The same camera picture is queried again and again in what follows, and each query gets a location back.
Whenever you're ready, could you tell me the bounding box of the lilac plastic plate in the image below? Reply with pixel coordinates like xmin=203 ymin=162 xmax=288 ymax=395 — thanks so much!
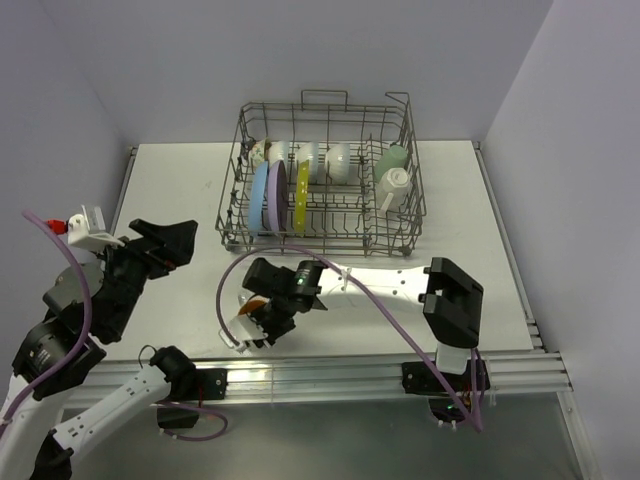
xmin=267 ymin=160 xmax=288 ymax=234

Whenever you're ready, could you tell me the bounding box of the aluminium frame rail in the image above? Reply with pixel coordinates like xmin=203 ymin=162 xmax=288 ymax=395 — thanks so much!
xmin=27 ymin=349 xmax=601 ymax=480

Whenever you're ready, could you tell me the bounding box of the floral mug orange inside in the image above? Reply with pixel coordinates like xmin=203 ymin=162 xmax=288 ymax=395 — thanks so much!
xmin=238 ymin=295 xmax=268 ymax=315

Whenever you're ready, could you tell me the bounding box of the white bowl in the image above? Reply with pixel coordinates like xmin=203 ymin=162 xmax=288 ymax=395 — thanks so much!
xmin=325 ymin=143 xmax=350 ymax=184
xmin=268 ymin=141 xmax=290 ymax=164
xmin=296 ymin=141 xmax=319 ymax=183

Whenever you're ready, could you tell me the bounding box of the floral painted bowl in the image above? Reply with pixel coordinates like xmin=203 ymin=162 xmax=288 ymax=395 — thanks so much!
xmin=249 ymin=137 xmax=271 ymax=168

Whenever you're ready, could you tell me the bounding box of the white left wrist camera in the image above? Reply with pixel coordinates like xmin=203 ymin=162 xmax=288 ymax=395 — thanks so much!
xmin=45 ymin=205 xmax=125 ymax=253

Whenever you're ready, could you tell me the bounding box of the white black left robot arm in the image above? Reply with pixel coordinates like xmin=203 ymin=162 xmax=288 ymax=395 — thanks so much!
xmin=1 ymin=213 xmax=206 ymax=479

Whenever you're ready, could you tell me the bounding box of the cream white mug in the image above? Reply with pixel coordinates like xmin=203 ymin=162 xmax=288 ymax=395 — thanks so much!
xmin=375 ymin=168 xmax=411 ymax=216

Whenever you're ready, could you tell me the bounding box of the grey wire dish rack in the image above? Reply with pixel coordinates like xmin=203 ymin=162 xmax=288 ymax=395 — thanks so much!
xmin=215 ymin=89 xmax=426 ymax=257

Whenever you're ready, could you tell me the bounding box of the blue plastic plate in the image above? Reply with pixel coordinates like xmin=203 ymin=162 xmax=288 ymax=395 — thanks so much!
xmin=248 ymin=161 xmax=269 ymax=237

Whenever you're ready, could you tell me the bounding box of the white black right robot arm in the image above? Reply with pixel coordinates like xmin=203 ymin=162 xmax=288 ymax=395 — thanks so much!
xmin=235 ymin=257 xmax=490 ymax=390

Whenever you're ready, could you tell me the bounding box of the green polka-dot plate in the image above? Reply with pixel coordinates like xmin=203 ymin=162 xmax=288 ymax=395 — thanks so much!
xmin=293 ymin=160 xmax=310 ymax=234

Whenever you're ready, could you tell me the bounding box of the green cup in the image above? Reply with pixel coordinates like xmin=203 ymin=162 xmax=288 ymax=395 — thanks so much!
xmin=374 ymin=144 xmax=408 ymax=180

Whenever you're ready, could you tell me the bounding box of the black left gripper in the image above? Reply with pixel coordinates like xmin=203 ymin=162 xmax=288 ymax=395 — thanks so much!
xmin=88 ymin=217 xmax=197 ymax=336

